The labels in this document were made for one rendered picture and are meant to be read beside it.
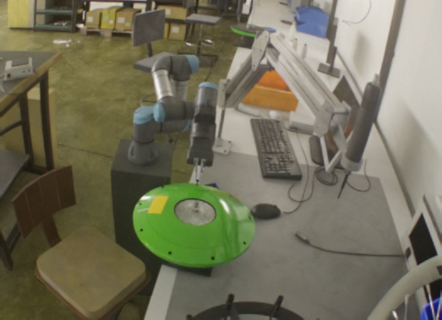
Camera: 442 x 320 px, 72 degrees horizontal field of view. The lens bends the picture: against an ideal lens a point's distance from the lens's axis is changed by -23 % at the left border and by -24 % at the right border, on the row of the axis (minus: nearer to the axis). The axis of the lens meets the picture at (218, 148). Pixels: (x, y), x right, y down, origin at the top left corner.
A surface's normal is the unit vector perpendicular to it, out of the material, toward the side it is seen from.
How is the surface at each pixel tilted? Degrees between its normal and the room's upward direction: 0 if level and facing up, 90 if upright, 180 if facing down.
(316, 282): 0
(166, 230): 17
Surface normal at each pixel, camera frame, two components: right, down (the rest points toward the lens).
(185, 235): 0.08, -0.70
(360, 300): 0.14, -0.85
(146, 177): 0.03, 0.52
